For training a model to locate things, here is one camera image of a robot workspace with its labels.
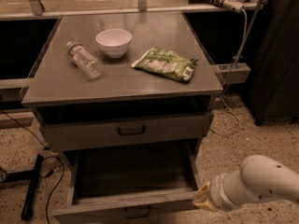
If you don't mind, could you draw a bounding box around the dark cabinet at right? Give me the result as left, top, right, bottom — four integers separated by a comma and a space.
242, 0, 299, 126

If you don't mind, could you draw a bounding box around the grey drawer cabinet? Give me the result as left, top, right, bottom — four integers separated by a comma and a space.
20, 11, 224, 224

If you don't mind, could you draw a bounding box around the white cable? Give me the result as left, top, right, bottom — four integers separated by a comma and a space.
208, 7, 249, 137

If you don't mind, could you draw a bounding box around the grey top drawer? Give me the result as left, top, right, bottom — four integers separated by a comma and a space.
41, 111, 214, 151

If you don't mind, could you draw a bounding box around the black stand base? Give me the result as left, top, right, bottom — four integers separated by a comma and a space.
0, 154, 43, 220

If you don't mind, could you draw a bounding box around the green chip bag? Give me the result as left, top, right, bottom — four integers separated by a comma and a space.
131, 47, 197, 83

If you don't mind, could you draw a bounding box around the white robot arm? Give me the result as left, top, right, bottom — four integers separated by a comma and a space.
192, 155, 299, 212

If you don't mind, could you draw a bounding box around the black cable on floor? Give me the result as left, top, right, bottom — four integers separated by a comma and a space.
0, 109, 65, 224

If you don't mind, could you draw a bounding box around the white ceramic bowl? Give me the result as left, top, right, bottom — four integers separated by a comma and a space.
95, 29, 133, 58

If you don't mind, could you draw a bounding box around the grey drawer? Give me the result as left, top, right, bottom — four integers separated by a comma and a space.
41, 111, 214, 151
52, 141, 202, 224

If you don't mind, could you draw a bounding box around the clear plastic water bottle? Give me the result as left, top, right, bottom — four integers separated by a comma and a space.
66, 42, 104, 79

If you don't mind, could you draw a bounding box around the grey power strip box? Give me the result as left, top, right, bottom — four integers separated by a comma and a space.
212, 63, 250, 85

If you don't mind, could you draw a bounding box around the metal rail shelf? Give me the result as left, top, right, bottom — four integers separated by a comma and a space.
0, 0, 269, 21

